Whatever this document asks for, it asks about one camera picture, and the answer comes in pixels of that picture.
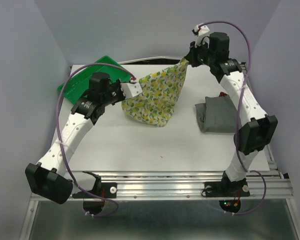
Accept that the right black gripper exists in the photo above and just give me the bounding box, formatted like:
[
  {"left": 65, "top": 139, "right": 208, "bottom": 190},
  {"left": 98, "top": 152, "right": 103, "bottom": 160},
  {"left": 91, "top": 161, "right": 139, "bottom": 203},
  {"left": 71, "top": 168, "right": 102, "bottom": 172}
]
[{"left": 186, "top": 37, "right": 215, "bottom": 67}]

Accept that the red polka dot skirt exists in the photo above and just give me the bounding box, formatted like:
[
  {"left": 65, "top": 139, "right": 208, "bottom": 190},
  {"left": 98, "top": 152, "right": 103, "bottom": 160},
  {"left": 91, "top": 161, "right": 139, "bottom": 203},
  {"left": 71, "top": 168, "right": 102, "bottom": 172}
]
[{"left": 219, "top": 92, "right": 228, "bottom": 97}]

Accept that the yellow lemon print skirt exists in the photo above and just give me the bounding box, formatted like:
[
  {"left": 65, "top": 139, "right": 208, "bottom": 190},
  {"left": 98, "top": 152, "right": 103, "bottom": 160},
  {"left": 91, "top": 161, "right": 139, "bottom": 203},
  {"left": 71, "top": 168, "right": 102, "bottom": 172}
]
[{"left": 121, "top": 58, "right": 189, "bottom": 127}]

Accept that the grey skirt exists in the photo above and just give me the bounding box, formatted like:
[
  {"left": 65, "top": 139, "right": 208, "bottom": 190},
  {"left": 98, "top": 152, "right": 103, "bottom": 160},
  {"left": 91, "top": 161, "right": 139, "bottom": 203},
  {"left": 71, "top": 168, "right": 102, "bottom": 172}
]
[{"left": 195, "top": 95, "right": 237, "bottom": 133}]

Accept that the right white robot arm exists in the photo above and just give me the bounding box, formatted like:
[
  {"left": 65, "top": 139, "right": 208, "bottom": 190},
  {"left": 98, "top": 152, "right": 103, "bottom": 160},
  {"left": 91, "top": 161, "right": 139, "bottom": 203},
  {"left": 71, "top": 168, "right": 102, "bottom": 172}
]
[{"left": 185, "top": 26, "right": 278, "bottom": 198}]

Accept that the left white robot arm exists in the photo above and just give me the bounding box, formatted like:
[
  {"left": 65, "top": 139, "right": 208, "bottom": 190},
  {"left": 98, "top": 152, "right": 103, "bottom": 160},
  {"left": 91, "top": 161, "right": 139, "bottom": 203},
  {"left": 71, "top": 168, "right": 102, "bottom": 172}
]
[{"left": 25, "top": 72, "right": 125, "bottom": 204}]

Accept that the green plastic tray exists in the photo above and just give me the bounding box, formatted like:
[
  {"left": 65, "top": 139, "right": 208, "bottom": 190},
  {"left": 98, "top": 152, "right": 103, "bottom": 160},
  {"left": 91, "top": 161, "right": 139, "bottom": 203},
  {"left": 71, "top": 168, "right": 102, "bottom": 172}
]
[{"left": 57, "top": 55, "right": 132, "bottom": 107}]

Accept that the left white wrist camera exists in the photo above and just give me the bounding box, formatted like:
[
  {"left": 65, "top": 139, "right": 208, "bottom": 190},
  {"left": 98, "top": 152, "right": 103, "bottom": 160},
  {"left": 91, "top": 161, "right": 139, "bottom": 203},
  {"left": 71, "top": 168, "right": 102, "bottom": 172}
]
[{"left": 120, "top": 82, "right": 143, "bottom": 99}]

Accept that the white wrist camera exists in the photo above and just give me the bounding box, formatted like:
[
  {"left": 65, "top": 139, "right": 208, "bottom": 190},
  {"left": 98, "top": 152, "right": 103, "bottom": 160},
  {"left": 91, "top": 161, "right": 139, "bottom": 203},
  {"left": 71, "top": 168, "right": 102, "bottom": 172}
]
[
  {"left": 120, "top": 82, "right": 143, "bottom": 99},
  {"left": 192, "top": 24, "right": 210, "bottom": 48}
]

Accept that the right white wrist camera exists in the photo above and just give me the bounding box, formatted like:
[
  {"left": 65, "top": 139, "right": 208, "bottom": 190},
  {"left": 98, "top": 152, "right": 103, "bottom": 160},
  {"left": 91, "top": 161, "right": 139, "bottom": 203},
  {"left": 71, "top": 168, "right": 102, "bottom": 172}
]
[{"left": 192, "top": 24, "right": 210, "bottom": 48}]

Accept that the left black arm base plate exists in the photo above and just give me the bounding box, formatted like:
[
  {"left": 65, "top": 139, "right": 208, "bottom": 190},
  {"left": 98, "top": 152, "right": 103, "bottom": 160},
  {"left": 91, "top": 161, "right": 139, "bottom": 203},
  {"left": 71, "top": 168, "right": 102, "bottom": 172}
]
[{"left": 72, "top": 182, "right": 118, "bottom": 199}]

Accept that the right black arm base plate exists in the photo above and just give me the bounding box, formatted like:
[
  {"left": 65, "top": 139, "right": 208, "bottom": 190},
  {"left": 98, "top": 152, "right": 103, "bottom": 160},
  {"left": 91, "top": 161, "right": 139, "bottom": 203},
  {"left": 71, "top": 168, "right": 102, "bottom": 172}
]
[{"left": 202, "top": 181, "right": 251, "bottom": 198}]

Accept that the aluminium frame rail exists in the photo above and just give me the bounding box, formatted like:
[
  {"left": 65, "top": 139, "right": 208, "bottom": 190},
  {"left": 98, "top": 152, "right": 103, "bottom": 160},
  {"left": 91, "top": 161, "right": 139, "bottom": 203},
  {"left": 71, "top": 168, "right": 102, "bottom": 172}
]
[{"left": 98, "top": 170, "right": 294, "bottom": 202}]

